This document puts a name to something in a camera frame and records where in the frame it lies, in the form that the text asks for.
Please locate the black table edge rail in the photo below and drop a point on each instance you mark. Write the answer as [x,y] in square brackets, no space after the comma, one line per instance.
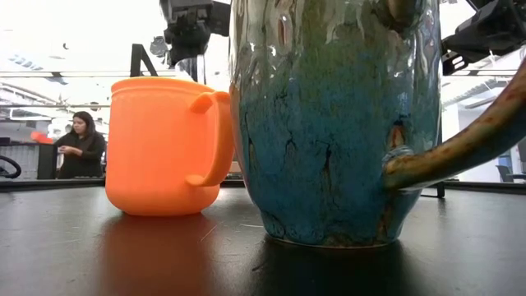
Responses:
[49,184]

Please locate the dark office chair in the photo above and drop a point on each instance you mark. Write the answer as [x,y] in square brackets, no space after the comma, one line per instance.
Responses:
[507,172]

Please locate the grey cabinet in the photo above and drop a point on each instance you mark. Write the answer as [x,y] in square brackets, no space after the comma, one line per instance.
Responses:
[24,162]

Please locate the person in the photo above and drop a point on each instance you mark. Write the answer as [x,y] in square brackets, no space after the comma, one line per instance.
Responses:
[82,156]

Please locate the red bin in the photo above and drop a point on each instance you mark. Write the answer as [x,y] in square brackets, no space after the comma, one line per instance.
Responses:
[41,137]

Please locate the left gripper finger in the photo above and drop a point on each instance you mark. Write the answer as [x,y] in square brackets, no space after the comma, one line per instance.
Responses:
[189,45]

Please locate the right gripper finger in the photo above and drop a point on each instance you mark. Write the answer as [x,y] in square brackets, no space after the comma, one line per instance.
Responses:
[452,63]

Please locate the blue-green glazed ceramic mug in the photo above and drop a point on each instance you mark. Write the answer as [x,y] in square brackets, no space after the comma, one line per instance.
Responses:
[328,144]

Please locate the clear plastic cup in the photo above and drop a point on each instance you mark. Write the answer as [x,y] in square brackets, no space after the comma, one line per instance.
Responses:
[193,70]

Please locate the black frame crossbar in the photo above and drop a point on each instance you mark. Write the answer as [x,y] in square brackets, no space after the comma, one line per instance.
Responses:
[82,74]

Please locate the dark hanging ceiling fixture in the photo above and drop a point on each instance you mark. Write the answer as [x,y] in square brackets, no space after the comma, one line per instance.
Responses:
[158,47]

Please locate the black diagonal frame strut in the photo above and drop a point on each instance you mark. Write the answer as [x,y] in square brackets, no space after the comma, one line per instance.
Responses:
[137,57]

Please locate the black frame post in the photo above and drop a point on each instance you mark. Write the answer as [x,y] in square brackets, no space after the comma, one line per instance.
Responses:
[440,189]

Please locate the orange plastic cup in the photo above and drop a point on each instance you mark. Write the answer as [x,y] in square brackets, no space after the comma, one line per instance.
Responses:
[156,156]

